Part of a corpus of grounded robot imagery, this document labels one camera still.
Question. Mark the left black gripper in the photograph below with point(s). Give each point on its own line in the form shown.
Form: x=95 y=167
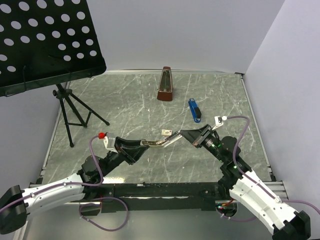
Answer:
x=129 y=150

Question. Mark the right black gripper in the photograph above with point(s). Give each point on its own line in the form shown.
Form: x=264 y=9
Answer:
x=197 y=136

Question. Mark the small beige white stapler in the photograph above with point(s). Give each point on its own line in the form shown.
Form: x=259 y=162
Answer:
x=162 y=143

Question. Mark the blue metal stapler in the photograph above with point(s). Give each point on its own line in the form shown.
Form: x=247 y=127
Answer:
x=195 y=110

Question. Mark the white staple box sleeve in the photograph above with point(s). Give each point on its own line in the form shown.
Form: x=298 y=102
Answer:
x=166 y=132

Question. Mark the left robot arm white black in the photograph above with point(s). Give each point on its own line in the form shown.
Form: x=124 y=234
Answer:
x=18 y=205

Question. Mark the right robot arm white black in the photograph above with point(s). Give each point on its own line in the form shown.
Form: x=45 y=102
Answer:
x=241 y=183

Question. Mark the brown wooden metronome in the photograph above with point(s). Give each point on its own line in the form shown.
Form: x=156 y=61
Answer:
x=165 y=89

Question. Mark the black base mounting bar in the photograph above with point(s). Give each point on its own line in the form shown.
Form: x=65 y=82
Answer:
x=204 y=196

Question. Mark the black music stand tripod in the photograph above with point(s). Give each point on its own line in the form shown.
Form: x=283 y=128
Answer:
x=64 y=95

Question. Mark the black perforated music stand desk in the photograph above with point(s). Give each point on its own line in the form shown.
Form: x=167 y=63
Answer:
x=46 y=42

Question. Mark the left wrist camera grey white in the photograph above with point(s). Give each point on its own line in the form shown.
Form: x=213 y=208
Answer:
x=109 y=141

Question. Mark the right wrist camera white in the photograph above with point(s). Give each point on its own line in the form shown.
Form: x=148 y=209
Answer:
x=219 y=121

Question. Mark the aluminium frame rail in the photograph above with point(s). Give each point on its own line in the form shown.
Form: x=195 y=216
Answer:
x=276 y=186

